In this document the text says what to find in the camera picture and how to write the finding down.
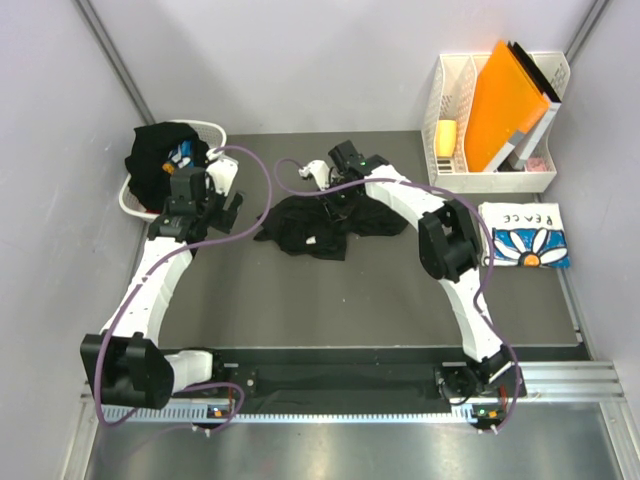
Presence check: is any black brushstroke print t-shirt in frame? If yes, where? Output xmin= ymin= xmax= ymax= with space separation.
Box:
xmin=253 ymin=196 xmax=408 ymax=261

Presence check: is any black daisy print t-shirt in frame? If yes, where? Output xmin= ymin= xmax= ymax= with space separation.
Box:
xmin=125 ymin=122 xmax=209 ymax=213

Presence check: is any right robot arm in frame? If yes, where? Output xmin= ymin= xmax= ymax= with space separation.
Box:
xmin=301 ymin=141 xmax=523 ymax=400

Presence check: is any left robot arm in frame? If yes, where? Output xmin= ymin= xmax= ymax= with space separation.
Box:
xmin=80 ymin=158 xmax=243 ymax=409

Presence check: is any white laundry basket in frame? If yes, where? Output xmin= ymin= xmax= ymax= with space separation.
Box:
xmin=118 ymin=119 xmax=227 ymax=223

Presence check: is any dark grey table mat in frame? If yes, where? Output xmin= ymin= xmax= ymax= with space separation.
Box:
xmin=113 ymin=130 xmax=591 ymax=363

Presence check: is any yellow sponge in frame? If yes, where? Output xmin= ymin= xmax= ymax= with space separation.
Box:
xmin=434 ymin=119 xmax=457 ymax=158

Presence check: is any white file organizer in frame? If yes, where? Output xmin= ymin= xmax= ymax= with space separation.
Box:
xmin=421 ymin=53 xmax=557 ymax=194

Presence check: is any folded white daisy t-shirt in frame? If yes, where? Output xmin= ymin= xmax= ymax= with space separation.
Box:
xmin=478 ymin=202 xmax=571 ymax=269

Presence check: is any white grey binder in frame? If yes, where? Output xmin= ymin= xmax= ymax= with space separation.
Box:
xmin=497 ymin=100 xmax=562 ymax=172

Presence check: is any pink small item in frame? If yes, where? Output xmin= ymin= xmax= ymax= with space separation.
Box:
xmin=525 ymin=157 xmax=547 ymax=172

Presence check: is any orange folder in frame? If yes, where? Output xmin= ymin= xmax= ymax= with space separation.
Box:
xmin=464 ymin=40 xmax=550 ymax=173

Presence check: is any black folder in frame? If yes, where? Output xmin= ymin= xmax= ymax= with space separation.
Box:
xmin=507 ymin=42 xmax=561 ymax=104

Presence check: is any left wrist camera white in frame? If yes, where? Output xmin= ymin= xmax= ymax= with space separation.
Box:
xmin=205 ymin=149 xmax=239 ymax=196

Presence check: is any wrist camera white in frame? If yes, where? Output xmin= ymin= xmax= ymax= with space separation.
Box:
xmin=298 ymin=160 xmax=331 ymax=191
xmin=205 ymin=149 xmax=239 ymax=196

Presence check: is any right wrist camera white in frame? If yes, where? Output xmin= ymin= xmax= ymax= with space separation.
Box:
xmin=298 ymin=160 xmax=331 ymax=191

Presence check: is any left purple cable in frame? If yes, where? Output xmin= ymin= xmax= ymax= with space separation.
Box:
xmin=93 ymin=144 xmax=274 ymax=432

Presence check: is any purple cable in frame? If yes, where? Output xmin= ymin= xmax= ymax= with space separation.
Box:
xmin=93 ymin=144 xmax=274 ymax=432
xmin=273 ymin=158 xmax=522 ymax=434

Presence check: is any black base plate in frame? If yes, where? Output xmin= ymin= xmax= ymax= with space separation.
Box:
xmin=212 ymin=347 xmax=526 ymax=415

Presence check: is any grey cable duct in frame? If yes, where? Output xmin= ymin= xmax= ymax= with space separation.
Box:
xmin=127 ymin=401 xmax=504 ymax=426

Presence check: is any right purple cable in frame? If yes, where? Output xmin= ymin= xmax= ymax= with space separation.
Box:
xmin=273 ymin=158 xmax=522 ymax=434

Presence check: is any aluminium frame rail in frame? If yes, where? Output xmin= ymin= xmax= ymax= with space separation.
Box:
xmin=79 ymin=360 xmax=626 ymax=401

